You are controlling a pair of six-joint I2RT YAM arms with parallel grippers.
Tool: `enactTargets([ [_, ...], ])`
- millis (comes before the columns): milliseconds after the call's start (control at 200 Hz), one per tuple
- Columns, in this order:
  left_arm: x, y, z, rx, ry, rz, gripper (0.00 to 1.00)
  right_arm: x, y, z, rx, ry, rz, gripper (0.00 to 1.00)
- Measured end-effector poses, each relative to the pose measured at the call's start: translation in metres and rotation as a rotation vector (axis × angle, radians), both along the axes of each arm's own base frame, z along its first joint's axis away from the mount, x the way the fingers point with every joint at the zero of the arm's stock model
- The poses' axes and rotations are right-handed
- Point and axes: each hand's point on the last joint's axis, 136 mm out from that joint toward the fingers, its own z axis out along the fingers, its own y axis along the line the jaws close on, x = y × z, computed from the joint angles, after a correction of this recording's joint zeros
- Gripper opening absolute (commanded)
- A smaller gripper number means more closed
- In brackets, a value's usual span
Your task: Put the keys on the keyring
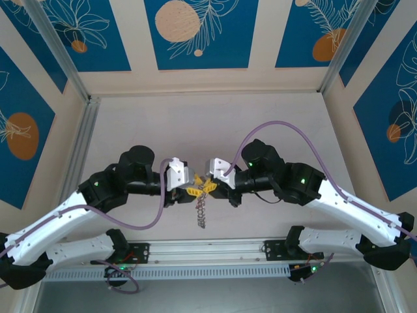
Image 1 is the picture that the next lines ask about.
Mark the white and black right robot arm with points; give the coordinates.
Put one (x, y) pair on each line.
(352, 212)

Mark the aluminium side rail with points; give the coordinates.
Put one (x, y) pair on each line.
(86, 130)

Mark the blue floral wall panel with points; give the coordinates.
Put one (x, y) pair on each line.
(29, 98)
(32, 49)
(228, 49)
(107, 32)
(365, 49)
(293, 32)
(374, 130)

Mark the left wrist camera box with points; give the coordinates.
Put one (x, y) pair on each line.
(176, 174)

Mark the long aluminium mounting rail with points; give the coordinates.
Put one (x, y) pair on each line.
(208, 249)

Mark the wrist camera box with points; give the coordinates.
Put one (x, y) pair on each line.
(176, 174)
(218, 169)

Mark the aluminium frame post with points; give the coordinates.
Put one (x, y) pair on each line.
(55, 49)
(345, 42)

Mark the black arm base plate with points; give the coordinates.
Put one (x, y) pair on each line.
(273, 249)
(141, 252)

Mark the aluminium frame bar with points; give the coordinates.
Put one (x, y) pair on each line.
(27, 300)
(382, 293)

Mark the small circuit board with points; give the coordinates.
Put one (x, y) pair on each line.
(119, 270)
(307, 270)

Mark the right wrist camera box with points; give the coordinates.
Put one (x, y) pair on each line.
(218, 169)

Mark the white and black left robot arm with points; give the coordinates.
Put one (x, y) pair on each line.
(49, 228)

